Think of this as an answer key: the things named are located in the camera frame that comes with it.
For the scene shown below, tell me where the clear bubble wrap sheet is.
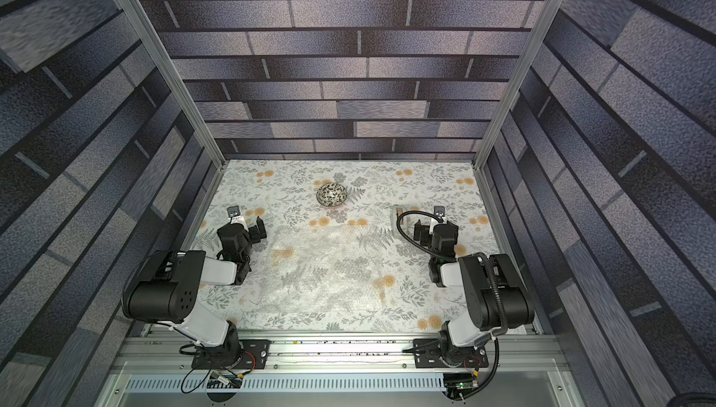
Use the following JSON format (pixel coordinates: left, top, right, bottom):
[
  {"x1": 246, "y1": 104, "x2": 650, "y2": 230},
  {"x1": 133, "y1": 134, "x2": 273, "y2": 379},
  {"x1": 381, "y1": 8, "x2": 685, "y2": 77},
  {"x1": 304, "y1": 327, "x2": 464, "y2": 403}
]
[{"x1": 239, "y1": 224, "x2": 449, "y2": 332}]

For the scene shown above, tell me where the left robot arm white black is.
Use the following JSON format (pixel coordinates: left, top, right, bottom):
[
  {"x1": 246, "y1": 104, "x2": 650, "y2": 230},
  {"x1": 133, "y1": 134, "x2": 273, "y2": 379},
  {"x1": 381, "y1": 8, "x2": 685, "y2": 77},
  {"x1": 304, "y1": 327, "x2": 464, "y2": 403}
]
[{"x1": 121, "y1": 207, "x2": 270, "y2": 371}]

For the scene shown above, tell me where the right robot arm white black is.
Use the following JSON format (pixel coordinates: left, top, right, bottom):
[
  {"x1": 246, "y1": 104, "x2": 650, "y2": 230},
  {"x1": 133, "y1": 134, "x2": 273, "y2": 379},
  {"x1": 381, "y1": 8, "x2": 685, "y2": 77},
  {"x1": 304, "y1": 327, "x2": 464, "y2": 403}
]
[{"x1": 407, "y1": 206, "x2": 534, "y2": 369}]

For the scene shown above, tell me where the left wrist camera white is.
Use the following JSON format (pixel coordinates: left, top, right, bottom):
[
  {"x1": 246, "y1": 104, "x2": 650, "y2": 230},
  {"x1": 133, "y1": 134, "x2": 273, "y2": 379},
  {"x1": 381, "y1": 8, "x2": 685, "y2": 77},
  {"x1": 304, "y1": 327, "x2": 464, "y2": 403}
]
[{"x1": 227, "y1": 206, "x2": 241, "y2": 222}]

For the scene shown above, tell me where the black corrugated cable conduit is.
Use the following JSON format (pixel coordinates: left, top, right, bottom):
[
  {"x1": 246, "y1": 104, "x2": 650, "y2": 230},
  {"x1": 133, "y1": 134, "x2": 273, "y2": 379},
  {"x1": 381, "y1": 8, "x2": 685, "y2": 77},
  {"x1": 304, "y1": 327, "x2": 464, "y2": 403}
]
[{"x1": 395, "y1": 209, "x2": 509, "y2": 335}]

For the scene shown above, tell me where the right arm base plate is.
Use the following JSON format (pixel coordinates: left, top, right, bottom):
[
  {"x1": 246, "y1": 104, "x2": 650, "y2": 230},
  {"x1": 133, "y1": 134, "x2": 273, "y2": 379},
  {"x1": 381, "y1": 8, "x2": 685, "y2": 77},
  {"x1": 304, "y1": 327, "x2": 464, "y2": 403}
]
[{"x1": 406, "y1": 339, "x2": 490, "y2": 369}]

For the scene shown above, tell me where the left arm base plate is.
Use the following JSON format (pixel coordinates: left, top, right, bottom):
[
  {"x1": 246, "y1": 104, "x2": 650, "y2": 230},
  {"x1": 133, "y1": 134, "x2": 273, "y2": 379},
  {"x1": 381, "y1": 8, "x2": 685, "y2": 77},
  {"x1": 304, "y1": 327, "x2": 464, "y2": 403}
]
[{"x1": 191, "y1": 340, "x2": 271, "y2": 371}]

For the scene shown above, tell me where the left circuit board with wires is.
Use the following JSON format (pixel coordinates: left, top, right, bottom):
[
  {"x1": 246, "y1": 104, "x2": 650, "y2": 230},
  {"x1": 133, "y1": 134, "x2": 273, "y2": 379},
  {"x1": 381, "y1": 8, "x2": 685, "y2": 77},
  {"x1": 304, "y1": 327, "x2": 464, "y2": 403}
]
[{"x1": 180, "y1": 370, "x2": 250, "y2": 395}]

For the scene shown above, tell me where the circuit board with wires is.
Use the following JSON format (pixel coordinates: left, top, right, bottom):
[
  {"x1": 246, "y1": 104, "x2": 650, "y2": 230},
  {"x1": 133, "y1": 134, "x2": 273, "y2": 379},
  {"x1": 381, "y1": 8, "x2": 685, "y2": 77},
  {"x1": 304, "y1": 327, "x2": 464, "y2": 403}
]
[
  {"x1": 443, "y1": 372, "x2": 480, "y2": 401},
  {"x1": 180, "y1": 370, "x2": 250, "y2": 395}
]

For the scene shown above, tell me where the right circuit board with wires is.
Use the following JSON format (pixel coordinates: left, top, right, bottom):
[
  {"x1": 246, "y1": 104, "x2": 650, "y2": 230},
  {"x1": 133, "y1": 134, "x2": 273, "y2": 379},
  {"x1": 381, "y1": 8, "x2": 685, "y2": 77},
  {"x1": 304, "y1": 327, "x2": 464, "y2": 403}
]
[{"x1": 443, "y1": 372, "x2": 480, "y2": 401}]

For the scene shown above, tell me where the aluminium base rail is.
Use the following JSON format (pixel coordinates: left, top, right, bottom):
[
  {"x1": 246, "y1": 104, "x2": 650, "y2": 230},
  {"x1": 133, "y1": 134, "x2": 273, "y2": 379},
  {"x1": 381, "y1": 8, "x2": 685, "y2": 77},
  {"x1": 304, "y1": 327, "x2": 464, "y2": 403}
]
[{"x1": 109, "y1": 332, "x2": 569, "y2": 375}]

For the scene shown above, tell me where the left aluminium frame post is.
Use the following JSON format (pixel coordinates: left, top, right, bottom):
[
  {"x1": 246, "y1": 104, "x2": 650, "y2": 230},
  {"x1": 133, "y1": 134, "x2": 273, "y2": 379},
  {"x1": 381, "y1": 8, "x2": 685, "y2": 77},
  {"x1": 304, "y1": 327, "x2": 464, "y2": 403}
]
[{"x1": 117, "y1": 0, "x2": 226, "y2": 169}]

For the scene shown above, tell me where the aluminium frame post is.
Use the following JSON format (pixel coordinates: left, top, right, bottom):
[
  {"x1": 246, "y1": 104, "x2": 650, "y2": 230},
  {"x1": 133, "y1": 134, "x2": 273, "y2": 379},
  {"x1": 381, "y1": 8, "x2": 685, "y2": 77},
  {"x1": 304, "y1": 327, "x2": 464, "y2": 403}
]
[
  {"x1": 474, "y1": 0, "x2": 563, "y2": 170},
  {"x1": 117, "y1": 0, "x2": 226, "y2": 169}
]

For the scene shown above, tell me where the right aluminium frame post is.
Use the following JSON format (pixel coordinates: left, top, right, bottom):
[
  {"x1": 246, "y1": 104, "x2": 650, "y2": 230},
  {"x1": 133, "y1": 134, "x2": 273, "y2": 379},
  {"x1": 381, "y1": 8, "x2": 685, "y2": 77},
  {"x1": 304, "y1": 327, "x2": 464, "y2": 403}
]
[{"x1": 474, "y1": 0, "x2": 563, "y2": 170}]

